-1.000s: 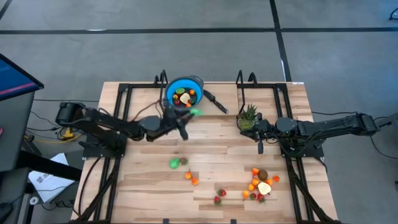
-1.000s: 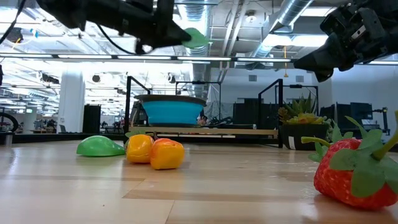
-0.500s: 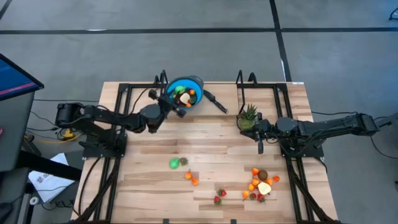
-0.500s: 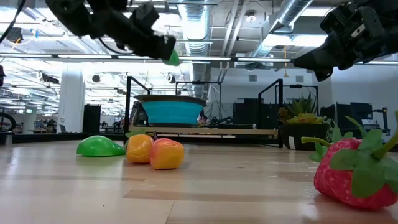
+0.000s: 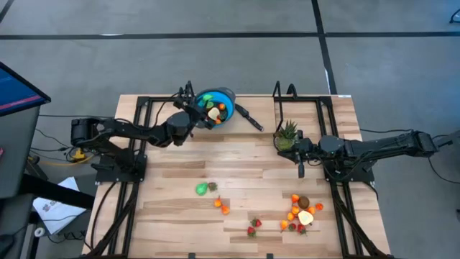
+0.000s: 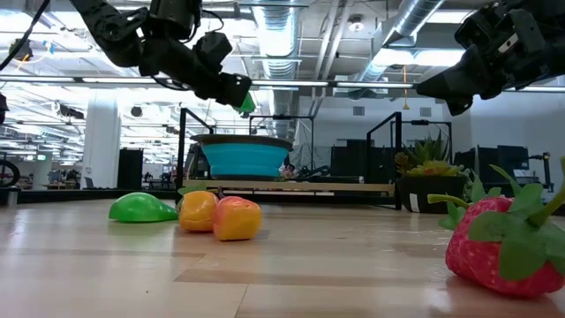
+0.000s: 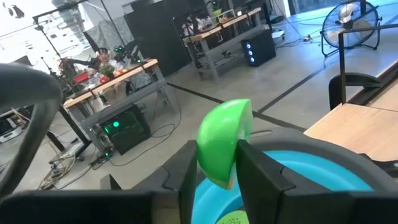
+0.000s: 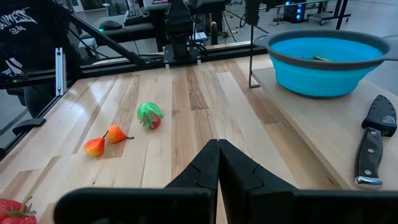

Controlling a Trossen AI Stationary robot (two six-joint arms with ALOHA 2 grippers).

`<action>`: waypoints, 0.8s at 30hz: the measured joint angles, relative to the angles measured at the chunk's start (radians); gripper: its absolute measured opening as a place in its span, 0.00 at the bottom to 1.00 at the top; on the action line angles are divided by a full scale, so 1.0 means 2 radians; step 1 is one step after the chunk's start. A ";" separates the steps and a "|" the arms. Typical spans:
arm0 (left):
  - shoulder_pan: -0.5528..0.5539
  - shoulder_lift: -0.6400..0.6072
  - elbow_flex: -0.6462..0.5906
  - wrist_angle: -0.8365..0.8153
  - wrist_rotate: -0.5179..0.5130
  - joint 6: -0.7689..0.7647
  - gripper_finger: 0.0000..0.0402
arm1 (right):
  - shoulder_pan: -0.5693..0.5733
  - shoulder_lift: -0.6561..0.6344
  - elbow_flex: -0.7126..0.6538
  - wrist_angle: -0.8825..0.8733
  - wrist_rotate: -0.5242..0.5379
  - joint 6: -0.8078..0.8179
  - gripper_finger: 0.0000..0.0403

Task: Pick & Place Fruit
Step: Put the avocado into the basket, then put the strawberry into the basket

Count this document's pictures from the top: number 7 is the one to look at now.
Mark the green kiwi half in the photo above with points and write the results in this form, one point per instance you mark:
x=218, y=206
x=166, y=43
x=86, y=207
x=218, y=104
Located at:
x=233, y=218

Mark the black tube stand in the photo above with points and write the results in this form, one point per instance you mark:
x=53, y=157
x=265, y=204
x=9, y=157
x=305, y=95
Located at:
x=354, y=82

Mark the blue collapsible colander grey rim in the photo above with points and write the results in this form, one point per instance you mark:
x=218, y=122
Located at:
x=311, y=168

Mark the black computer green lights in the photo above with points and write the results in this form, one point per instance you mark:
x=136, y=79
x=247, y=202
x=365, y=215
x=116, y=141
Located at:
x=126, y=127

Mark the black cabinet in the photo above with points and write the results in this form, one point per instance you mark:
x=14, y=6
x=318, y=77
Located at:
x=155, y=37

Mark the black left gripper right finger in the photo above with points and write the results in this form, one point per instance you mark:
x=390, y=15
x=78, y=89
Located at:
x=258, y=180

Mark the bright green pear half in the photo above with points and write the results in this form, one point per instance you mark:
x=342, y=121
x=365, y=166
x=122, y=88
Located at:
x=220, y=140

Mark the wooden top workbench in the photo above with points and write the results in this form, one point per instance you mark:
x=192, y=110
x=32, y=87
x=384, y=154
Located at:
x=130, y=74
x=217, y=29

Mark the black computer tower blue lights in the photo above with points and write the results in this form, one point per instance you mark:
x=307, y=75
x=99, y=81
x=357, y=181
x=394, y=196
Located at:
x=258, y=48

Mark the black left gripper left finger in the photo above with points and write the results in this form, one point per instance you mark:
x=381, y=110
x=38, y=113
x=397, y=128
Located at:
x=180, y=174

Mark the black floor fan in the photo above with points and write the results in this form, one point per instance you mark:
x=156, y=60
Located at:
x=351, y=21

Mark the person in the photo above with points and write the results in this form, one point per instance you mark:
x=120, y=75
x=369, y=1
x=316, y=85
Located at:
x=104, y=57

